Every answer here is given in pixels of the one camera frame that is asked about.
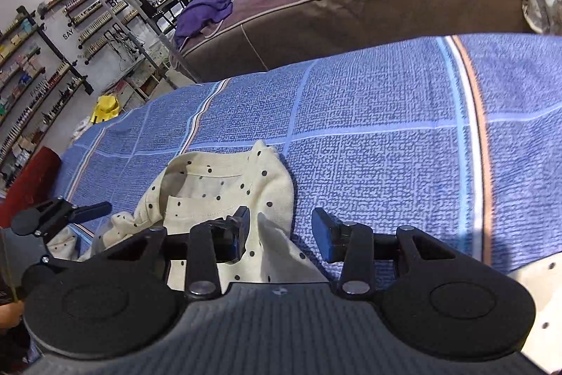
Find blue plaid bed sheet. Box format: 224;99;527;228
54;34;561;276

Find yellow object on floor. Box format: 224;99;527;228
90;94;120;124

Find cream polka dot garment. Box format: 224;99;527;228
47;141;327;289

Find wall shelves with bottles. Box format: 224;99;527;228
1;0;168;190

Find red knit cardigan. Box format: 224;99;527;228
0;147;62;228

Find person's left hand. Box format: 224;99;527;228
0;301;25;332

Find purple cloth on bed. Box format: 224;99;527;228
174;0;233;50

